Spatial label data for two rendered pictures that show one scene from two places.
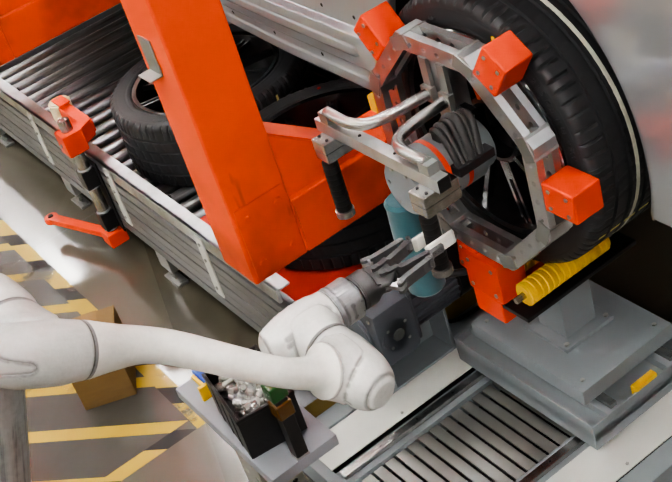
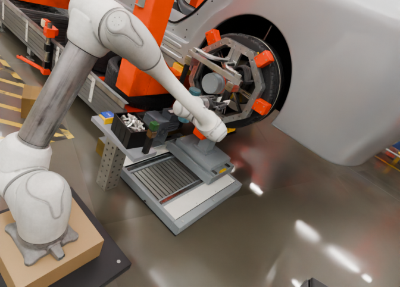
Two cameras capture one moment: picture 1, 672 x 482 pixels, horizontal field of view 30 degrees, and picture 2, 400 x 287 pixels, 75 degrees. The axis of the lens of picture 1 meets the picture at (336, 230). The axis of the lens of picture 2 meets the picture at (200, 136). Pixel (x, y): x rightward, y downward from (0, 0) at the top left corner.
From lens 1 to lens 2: 146 cm
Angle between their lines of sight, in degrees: 32
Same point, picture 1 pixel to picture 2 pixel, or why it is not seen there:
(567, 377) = (206, 162)
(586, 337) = (211, 153)
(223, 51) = (166, 13)
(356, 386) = (219, 130)
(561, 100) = (272, 78)
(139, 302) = not seen: hidden behind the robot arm
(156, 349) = (169, 77)
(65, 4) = not seen: outside the picture
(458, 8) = (249, 40)
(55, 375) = (144, 55)
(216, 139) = not seen: hidden behind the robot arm
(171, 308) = not seen: hidden behind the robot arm
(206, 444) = (71, 144)
